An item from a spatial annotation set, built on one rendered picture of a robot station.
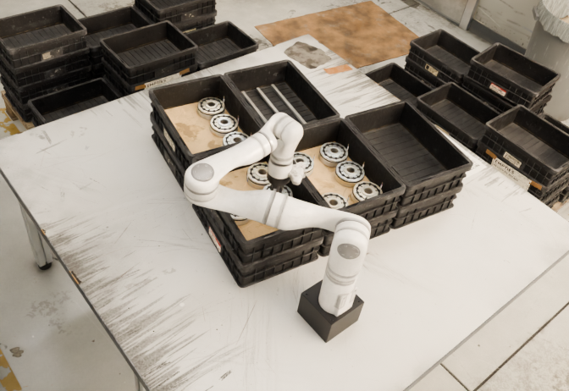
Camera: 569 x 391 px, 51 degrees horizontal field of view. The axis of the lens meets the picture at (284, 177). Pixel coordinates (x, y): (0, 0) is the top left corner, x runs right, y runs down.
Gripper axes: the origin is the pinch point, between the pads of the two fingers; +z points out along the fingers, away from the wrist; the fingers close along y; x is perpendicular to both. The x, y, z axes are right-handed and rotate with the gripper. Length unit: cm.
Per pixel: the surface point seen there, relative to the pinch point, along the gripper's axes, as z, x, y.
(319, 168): 2.2, 10.8, -23.3
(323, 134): -2.6, 8.8, -36.2
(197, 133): 2.3, -35.6, -26.0
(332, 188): 2.2, 16.9, -15.2
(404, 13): 85, 36, -316
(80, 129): 15, -83, -27
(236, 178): 2.3, -15.4, -8.2
